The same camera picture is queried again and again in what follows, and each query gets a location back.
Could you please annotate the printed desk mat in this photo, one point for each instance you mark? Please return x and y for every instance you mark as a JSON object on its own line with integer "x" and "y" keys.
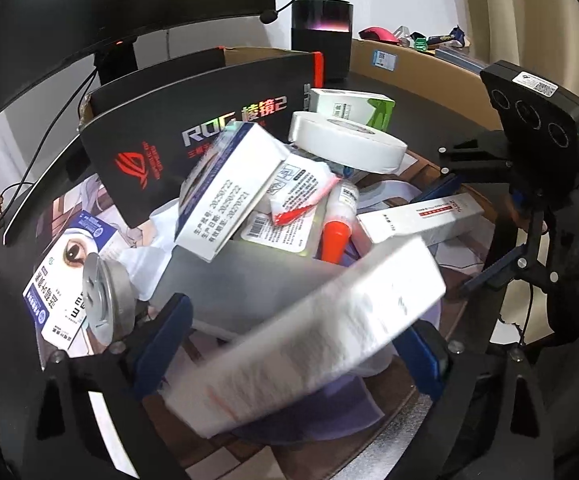
{"x": 104, "y": 200}

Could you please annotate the red computer mouse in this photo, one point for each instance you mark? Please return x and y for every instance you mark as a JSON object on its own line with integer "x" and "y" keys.
{"x": 379, "y": 34}

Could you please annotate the black and red cardboard box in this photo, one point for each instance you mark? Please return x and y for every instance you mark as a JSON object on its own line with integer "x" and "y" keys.
{"x": 169, "y": 125}

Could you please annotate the green small object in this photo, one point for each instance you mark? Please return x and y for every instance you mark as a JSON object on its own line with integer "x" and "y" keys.
{"x": 419, "y": 42}

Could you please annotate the black curved monitor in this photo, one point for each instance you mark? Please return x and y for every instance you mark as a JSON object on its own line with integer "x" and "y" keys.
{"x": 44, "y": 35}

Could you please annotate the white tape roll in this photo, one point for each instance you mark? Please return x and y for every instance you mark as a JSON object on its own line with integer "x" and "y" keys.
{"x": 344, "y": 142}

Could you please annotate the brown cardboard carton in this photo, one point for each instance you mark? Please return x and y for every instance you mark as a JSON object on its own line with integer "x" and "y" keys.
{"x": 419, "y": 75}

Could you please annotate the frosted plastic sheet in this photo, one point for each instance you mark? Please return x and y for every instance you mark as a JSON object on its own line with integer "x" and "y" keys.
{"x": 229, "y": 280}

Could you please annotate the white red-zip packet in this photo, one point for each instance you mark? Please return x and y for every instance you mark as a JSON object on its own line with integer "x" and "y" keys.
{"x": 297, "y": 185}

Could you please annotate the clear plastic stand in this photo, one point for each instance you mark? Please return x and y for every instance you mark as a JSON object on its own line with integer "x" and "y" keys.
{"x": 403, "y": 32}

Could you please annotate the dark printed packet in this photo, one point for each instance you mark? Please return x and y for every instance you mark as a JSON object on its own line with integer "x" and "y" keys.
{"x": 447, "y": 36}

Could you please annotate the yellow-green labelled plastic case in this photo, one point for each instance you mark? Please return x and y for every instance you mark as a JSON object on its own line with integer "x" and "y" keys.
{"x": 274, "y": 232}

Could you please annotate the orange-capped white bottle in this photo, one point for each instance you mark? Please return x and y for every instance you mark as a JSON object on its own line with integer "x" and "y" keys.
{"x": 339, "y": 220}

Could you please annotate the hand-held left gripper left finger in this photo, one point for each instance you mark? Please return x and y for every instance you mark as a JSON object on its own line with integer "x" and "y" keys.
{"x": 167, "y": 340}

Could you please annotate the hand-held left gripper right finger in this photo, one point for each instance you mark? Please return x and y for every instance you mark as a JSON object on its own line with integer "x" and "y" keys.
{"x": 427, "y": 360}

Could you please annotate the white long carton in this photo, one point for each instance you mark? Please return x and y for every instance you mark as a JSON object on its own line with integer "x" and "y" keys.
{"x": 319, "y": 330}

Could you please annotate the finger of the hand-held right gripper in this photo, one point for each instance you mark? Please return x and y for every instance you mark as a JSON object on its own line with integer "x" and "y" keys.
{"x": 439, "y": 189}
{"x": 489, "y": 272}

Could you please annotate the silver round metal tin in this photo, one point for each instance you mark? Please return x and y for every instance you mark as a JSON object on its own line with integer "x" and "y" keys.
{"x": 104, "y": 300}

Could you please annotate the green and white box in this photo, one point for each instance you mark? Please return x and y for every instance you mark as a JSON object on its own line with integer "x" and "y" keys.
{"x": 354, "y": 105}

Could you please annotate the person's right hand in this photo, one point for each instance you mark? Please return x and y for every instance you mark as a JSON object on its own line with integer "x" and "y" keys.
{"x": 517, "y": 210}

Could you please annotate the blue grey book stack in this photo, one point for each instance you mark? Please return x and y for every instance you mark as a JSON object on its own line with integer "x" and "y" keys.
{"x": 462, "y": 57}

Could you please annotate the black cylindrical speaker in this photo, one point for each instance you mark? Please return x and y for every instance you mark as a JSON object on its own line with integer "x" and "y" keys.
{"x": 322, "y": 35}

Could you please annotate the blue white eye-print box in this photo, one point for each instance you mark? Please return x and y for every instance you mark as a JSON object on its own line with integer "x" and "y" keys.
{"x": 229, "y": 195}
{"x": 64, "y": 280}

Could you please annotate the small white plastic blister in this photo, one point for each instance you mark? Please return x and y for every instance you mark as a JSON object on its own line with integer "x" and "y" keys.
{"x": 162, "y": 225}

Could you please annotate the white red-print tube carton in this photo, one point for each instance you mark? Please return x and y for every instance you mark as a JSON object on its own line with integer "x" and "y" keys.
{"x": 419, "y": 217}

